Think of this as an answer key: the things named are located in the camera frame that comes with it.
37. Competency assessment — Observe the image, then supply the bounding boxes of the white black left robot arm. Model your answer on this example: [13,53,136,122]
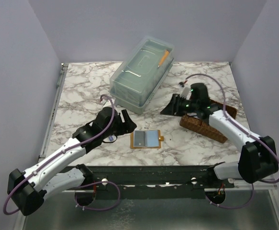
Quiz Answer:
[7,107,137,216]

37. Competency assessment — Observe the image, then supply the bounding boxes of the brown woven divided basket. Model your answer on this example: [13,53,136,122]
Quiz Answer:
[179,100,237,144]

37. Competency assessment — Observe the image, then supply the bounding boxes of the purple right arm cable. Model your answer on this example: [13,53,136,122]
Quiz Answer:
[179,73,279,209]

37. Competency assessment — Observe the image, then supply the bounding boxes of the orange utility knife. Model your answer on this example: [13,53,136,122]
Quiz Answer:
[157,50,170,68]

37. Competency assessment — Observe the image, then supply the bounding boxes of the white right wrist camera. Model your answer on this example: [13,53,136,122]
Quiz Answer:
[179,80,190,98]

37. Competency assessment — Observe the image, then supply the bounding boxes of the tan card holder wallet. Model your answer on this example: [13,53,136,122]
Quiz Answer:
[130,130,164,149]

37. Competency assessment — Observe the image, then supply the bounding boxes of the grey credit card stack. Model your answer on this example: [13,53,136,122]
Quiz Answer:
[133,130,145,147]

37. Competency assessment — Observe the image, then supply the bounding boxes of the clear plastic storage box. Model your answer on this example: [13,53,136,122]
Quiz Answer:
[110,36,174,115]

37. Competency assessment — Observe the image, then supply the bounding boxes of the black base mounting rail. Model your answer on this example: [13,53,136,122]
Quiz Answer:
[62,165,240,200]

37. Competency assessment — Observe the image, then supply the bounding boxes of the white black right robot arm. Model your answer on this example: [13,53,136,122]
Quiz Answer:
[160,83,279,188]

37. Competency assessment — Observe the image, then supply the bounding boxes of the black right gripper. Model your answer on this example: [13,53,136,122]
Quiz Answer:
[161,93,199,117]

